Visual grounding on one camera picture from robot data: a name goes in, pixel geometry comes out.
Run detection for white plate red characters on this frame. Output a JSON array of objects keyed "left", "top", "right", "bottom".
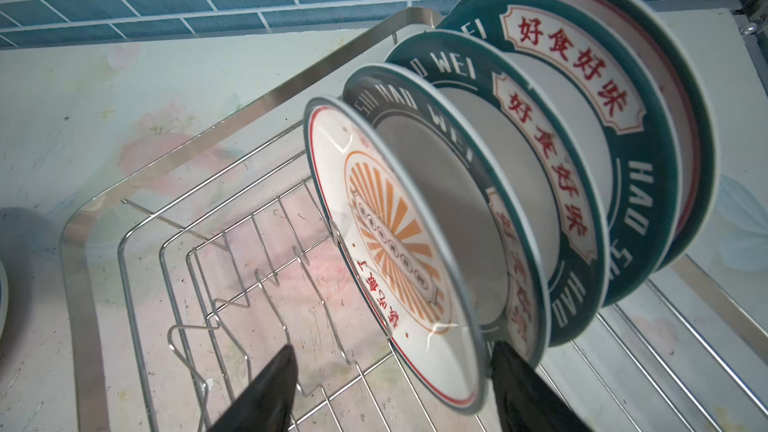
[{"left": 0, "top": 262, "right": 10, "bottom": 335}]

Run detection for white plate orange sunburst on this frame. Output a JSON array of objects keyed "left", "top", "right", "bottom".
[{"left": 303, "top": 96, "right": 487, "bottom": 415}]

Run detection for metal wire dish rack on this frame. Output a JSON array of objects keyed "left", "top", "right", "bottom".
[{"left": 61, "top": 4, "right": 767, "bottom": 431}]

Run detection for plate in rack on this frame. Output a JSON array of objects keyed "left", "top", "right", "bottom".
[
  {"left": 386, "top": 29, "right": 609, "bottom": 346},
  {"left": 440, "top": 0, "right": 683, "bottom": 306},
  {"left": 342, "top": 63, "right": 551, "bottom": 368}
]

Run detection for small red rimmed white plate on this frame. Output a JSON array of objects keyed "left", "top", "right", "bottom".
[{"left": 458, "top": 0, "right": 720, "bottom": 268}]

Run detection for rear plate in rack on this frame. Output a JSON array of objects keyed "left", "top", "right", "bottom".
[{"left": 440, "top": 0, "right": 683, "bottom": 306}]

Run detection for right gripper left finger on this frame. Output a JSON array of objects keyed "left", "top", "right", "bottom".
[{"left": 209, "top": 345, "right": 298, "bottom": 432}]

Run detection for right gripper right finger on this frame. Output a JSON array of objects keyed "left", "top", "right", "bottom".
[{"left": 491, "top": 342, "right": 591, "bottom": 432}]

